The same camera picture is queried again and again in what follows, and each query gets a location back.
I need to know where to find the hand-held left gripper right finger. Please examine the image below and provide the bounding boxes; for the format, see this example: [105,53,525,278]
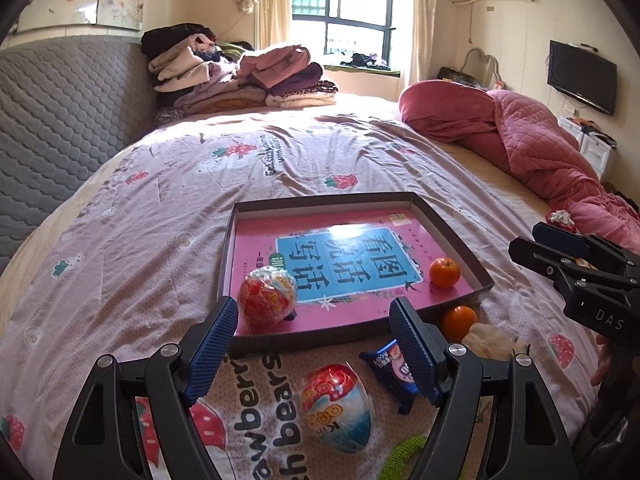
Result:
[389,296,581,480]

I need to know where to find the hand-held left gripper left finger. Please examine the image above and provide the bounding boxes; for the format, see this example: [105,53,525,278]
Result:
[52,296,240,480]

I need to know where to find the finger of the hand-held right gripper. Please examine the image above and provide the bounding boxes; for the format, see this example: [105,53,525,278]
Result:
[508,236,627,287]
[531,221,640,272]

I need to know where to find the blue snack packet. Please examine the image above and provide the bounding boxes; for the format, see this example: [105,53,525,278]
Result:
[359,339,418,415]

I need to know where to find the orange mandarin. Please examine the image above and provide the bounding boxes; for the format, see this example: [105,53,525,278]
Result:
[430,257,461,289]
[441,305,478,343]

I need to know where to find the toy egg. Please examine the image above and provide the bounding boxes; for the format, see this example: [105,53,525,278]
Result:
[300,364,375,456]
[237,266,299,336]

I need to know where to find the pink-lined cardboard box tray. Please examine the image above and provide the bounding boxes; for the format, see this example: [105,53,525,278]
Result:
[216,191,495,358]

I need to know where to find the beige mesh drawstring pouch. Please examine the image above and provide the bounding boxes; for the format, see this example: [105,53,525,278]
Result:
[462,322,528,361]

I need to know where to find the green knitted coaster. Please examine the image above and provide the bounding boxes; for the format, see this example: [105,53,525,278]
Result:
[377,434,428,480]

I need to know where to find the person's right hand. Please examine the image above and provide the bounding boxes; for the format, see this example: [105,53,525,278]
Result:
[590,339,610,387]

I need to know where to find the white drawer unit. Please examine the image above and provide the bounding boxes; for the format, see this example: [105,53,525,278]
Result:
[557,116,617,181]

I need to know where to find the pink quilted blanket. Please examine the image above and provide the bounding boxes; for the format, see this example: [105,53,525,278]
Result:
[398,80,640,256]

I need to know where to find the black flat television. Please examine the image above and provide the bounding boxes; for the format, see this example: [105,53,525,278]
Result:
[546,40,617,116]

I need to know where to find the white heart-shaped chair back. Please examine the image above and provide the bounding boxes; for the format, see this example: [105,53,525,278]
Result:
[462,47,502,91]

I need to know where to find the cream curtain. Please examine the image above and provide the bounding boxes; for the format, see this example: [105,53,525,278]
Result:
[235,0,292,51]
[400,0,437,91]

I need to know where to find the dark cloth bundle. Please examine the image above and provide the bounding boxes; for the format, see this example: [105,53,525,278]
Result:
[350,52,392,69]

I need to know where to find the pile of folded clothes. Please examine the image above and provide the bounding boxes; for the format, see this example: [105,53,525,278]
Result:
[141,23,338,126]

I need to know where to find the grey quilted headboard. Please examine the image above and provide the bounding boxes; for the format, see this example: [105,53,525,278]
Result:
[0,35,156,271]

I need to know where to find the window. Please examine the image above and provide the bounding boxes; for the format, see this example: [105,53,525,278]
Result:
[289,0,413,78]

